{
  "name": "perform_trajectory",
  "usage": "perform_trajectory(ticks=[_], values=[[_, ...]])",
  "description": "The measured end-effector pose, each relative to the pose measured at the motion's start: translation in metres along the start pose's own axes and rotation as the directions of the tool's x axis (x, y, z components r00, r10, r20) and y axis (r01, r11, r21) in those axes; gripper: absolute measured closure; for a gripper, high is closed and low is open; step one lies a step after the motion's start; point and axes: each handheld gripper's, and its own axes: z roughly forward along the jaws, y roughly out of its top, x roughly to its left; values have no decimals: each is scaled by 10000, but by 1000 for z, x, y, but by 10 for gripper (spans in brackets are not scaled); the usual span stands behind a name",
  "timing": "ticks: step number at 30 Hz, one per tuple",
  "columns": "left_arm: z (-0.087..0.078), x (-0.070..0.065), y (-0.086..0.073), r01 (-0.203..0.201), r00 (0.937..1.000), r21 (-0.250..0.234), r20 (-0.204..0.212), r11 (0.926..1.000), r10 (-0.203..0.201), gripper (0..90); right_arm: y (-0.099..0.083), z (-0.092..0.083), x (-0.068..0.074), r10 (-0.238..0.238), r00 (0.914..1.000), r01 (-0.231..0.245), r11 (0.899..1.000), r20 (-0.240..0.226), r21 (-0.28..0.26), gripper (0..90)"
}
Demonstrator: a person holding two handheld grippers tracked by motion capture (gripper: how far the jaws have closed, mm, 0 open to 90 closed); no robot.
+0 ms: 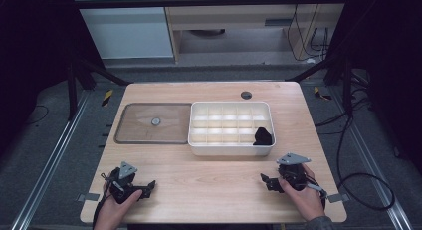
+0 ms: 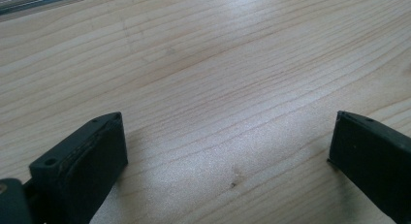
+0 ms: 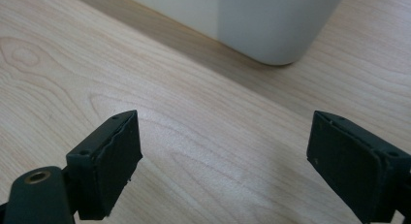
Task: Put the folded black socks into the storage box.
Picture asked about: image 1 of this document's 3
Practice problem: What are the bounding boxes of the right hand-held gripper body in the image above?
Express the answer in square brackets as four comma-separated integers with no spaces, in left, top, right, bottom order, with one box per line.
[276,152,313,192]

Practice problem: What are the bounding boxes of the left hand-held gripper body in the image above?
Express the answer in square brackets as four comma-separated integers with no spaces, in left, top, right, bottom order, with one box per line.
[107,160,141,204]

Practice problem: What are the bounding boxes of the black sock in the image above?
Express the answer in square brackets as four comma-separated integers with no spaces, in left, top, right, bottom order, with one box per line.
[252,126,274,146]

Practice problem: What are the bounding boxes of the white compartment storage box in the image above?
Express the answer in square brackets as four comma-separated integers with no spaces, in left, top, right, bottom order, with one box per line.
[187,101,277,157]

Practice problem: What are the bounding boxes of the person's right hand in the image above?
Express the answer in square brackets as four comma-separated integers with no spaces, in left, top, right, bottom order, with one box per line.
[278,163,326,222]

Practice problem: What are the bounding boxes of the person's left hand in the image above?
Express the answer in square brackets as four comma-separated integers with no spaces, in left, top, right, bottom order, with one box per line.
[94,189,143,230]

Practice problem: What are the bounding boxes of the transparent box lid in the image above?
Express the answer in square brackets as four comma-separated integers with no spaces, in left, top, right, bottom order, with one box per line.
[113,102,193,145]

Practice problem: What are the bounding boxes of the yellow black tape strip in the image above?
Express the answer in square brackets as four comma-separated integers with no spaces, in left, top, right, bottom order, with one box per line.
[314,86,332,102]
[101,89,114,108]

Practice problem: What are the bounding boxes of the black metal stand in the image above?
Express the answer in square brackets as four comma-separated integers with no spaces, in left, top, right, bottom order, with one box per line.
[287,57,354,116]
[66,59,132,121]

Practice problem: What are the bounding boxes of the dark curtain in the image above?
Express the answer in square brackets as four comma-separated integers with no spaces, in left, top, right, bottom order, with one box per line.
[0,0,104,151]
[326,0,422,174]

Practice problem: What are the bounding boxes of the white cabinet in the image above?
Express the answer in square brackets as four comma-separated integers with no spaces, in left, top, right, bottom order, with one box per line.
[71,0,174,60]

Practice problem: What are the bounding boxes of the light wooden desk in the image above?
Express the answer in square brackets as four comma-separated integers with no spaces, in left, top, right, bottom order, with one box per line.
[161,0,347,64]

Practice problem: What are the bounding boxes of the right hand-held gripper cable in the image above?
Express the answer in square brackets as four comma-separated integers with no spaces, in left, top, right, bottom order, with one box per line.
[306,174,328,210]

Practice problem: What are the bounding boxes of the hand-held gripper cable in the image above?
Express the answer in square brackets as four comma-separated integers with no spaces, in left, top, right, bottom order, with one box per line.
[92,171,115,228]
[306,174,328,210]

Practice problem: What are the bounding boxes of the left hand-held gripper cable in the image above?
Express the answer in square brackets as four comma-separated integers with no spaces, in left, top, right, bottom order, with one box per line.
[92,171,115,228]

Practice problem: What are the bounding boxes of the grey metal table bracket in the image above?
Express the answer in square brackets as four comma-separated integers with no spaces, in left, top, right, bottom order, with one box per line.
[326,192,351,204]
[77,192,101,203]

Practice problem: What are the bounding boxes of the black looped floor cable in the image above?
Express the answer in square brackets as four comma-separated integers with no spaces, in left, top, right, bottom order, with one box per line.
[315,100,396,212]

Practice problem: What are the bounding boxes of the aluminium floor rail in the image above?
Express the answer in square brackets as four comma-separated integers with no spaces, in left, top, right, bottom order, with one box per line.
[331,87,414,230]
[9,90,93,230]

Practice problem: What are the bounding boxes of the thin black floor cable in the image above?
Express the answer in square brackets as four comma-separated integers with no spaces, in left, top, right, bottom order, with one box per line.
[25,105,50,126]

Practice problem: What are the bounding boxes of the black cables under desk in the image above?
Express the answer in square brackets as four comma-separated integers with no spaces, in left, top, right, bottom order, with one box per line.
[287,4,329,63]

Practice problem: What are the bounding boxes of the black horizontal frame bar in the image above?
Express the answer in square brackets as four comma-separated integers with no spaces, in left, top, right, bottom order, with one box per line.
[74,0,347,9]

